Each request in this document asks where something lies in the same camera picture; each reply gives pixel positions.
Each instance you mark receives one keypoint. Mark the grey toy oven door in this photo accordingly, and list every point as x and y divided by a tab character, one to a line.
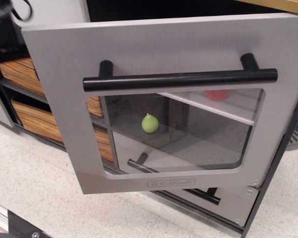
63	57

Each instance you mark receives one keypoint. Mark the black oven door handle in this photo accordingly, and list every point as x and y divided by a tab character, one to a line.
251	73

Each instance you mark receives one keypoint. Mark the white oven rack shelf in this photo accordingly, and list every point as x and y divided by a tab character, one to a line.
241	105

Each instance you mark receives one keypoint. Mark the green toy pear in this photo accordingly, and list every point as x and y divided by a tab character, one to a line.
150	123

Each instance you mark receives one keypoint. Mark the red toy tomato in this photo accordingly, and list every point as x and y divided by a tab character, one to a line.
217	95

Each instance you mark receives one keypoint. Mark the lower wood-pattern storage bin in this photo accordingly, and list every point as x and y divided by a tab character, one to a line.
37	117

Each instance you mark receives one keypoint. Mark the wood-pattern storage bin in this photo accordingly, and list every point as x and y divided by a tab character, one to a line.
22	73
37	117

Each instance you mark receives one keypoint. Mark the upper wood-pattern storage bin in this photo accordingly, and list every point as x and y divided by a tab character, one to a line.
22	73

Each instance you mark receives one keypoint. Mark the wooden countertop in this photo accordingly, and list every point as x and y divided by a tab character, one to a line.
285	5

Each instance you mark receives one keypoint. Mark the black toy kitchen cabinet frame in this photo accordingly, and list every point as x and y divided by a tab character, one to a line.
38	181

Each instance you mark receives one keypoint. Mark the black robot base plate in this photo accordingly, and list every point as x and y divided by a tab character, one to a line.
20	228

